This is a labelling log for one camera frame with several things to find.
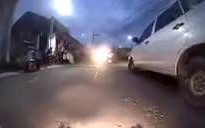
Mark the vehicle with bright headlights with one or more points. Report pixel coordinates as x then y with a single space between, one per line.
101 56

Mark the dark asphalt road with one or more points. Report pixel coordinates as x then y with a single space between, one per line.
90 93

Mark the white car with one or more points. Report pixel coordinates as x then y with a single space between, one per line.
170 46

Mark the dark building with lit doorway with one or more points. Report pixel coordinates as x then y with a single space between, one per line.
30 30

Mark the grey concrete pillar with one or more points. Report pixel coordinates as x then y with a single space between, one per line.
0 30

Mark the parked scooter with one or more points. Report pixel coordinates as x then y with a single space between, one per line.
32 58

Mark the robot's own part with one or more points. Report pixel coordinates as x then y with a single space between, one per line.
62 125
137 126

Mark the street lamp pole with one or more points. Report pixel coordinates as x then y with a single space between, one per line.
93 38

